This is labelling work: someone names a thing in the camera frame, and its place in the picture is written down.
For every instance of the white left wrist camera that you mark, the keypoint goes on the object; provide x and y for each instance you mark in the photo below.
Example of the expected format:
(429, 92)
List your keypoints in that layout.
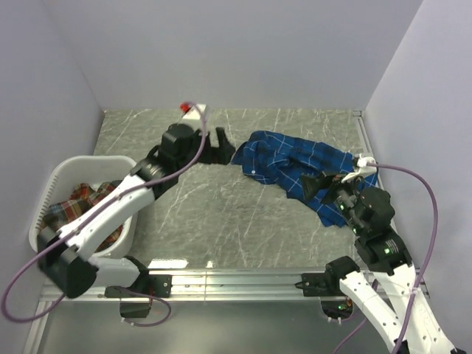
(192, 113)

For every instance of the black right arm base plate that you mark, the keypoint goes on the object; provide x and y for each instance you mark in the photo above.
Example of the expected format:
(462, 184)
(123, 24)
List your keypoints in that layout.
(317, 285)

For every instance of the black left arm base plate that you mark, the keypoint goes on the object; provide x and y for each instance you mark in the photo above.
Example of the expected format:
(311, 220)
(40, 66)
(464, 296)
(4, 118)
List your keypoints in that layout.
(158, 285)

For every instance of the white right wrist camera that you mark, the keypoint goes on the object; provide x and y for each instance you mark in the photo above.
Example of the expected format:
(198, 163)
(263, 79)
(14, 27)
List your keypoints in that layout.
(364, 165)

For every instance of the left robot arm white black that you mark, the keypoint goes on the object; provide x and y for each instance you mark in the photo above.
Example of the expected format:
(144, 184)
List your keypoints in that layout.
(68, 255)

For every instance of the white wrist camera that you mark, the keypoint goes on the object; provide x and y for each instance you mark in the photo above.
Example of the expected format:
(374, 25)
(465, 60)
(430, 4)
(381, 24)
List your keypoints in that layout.
(364, 165)
(192, 113)

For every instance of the white plastic laundry basket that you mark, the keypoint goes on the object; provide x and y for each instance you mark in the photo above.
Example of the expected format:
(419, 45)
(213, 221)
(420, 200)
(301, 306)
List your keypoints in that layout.
(93, 170)

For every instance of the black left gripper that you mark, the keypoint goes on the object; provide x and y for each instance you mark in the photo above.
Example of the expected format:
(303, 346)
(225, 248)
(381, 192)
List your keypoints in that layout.
(220, 155)

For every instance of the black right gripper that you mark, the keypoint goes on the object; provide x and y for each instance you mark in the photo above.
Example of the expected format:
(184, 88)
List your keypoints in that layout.
(310, 184)

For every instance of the blue plaid long sleeve shirt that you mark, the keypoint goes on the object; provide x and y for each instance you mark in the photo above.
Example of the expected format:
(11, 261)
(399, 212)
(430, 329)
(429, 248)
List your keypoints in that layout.
(275, 158)

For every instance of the red brown plaid shirt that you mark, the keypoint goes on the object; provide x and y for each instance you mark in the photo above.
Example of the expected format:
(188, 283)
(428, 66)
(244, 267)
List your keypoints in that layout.
(82, 199)

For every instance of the aluminium mounting rail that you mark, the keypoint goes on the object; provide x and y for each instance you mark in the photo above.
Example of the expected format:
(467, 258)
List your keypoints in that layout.
(238, 285)

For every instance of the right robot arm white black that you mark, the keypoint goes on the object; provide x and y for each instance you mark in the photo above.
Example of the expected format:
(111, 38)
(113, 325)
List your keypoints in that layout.
(403, 319)

